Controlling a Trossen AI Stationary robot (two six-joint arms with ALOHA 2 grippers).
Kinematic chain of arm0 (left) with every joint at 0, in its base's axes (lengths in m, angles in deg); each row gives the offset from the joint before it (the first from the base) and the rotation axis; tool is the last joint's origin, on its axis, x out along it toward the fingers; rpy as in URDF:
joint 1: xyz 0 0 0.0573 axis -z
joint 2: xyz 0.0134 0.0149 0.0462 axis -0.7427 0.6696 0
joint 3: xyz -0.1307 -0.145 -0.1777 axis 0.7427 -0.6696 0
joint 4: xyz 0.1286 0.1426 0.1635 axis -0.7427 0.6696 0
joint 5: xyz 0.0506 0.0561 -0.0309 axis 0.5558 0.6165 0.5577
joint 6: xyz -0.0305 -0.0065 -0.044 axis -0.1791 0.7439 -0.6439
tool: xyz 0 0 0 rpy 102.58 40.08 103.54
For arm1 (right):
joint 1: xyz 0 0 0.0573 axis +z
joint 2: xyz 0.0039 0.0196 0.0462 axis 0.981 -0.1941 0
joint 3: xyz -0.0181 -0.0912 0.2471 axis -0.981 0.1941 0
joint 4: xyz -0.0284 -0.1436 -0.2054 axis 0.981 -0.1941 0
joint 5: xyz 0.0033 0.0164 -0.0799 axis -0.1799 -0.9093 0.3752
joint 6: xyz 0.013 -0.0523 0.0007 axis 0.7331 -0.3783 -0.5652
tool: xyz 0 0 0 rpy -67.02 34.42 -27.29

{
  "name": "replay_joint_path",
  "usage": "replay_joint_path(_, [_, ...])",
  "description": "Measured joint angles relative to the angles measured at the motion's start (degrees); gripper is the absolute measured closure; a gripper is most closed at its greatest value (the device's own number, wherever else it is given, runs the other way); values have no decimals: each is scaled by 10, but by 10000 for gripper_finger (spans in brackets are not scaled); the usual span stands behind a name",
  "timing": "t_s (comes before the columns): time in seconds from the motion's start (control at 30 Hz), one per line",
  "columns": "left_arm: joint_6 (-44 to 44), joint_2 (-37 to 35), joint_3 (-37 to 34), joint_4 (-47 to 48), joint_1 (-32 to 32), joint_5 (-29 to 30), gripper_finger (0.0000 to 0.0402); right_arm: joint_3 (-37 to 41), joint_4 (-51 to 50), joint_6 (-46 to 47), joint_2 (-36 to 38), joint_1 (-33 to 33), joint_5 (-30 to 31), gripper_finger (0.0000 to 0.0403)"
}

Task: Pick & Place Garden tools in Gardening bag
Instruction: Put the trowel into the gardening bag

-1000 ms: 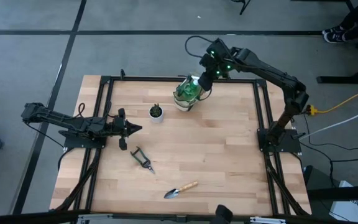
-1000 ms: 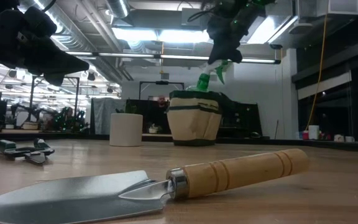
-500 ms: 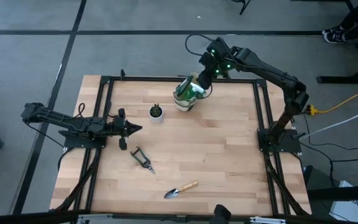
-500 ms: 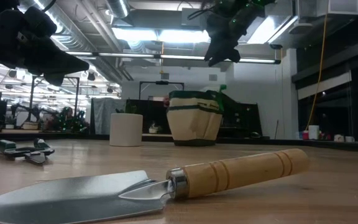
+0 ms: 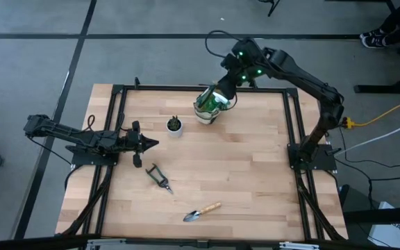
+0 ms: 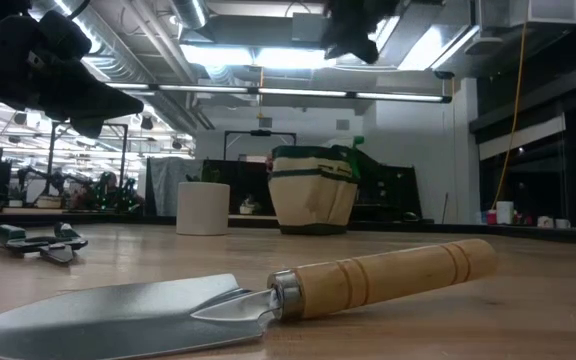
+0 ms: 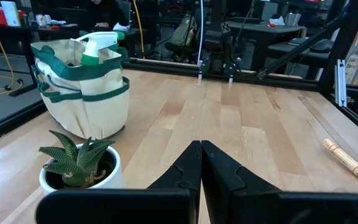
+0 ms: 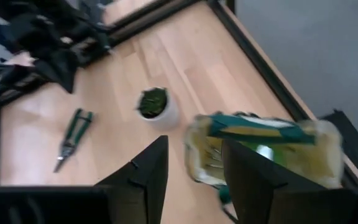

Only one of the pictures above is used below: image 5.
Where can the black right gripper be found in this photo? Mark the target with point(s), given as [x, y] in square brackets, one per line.
[245, 64]

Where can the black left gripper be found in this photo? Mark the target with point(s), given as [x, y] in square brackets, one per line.
[134, 140]

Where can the green spray bottle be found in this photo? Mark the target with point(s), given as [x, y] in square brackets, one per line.
[211, 104]

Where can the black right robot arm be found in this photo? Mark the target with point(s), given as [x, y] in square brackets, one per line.
[304, 76]

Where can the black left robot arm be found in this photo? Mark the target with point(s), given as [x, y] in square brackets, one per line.
[64, 132]

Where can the beige canvas gardening bag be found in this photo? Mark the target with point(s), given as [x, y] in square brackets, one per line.
[203, 116]

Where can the small plant in white pot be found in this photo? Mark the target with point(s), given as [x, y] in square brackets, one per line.
[174, 128]

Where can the black pruning shears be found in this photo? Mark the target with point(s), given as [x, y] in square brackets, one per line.
[158, 177]

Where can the black chair base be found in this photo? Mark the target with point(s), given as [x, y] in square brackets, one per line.
[272, 7]

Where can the person's black shoe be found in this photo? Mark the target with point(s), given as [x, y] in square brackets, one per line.
[373, 42]
[368, 33]

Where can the black desk foot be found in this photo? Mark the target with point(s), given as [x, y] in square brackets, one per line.
[387, 88]

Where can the white cardboard box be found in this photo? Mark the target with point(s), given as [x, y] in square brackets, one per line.
[394, 232]

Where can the black aluminium table frame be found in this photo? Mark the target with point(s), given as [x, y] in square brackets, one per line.
[172, 87]

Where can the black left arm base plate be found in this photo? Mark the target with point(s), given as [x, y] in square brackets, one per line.
[82, 159]

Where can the silver metal bracket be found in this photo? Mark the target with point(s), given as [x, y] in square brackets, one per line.
[106, 243]
[299, 246]

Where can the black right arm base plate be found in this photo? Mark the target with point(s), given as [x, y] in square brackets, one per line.
[325, 163]

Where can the black camera rig beam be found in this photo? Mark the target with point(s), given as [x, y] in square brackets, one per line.
[30, 243]

